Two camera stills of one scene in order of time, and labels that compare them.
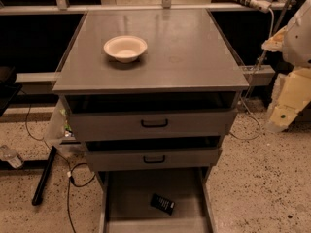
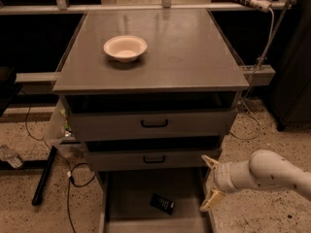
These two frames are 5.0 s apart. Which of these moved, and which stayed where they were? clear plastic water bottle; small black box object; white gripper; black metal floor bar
Moved: white gripper
Stayed: black metal floor bar; small black box object; clear plastic water bottle
